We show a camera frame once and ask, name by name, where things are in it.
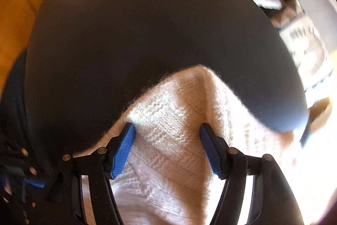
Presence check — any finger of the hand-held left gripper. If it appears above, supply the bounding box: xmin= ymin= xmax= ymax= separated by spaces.
xmin=16 ymin=148 xmax=70 ymax=202

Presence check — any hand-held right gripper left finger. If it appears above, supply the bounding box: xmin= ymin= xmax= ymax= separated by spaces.
xmin=62 ymin=122 xmax=136 ymax=225

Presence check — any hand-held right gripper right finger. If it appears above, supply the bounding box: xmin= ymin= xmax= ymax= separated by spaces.
xmin=199 ymin=123 xmax=304 ymax=225

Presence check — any white knitted scarf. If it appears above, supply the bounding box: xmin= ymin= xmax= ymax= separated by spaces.
xmin=79 ymin=64 xmax=303 ymax=225

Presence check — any black leather massage bed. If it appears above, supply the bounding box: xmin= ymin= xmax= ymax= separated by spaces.
xmin=24 ymin=0 xmax=310 ymax=157

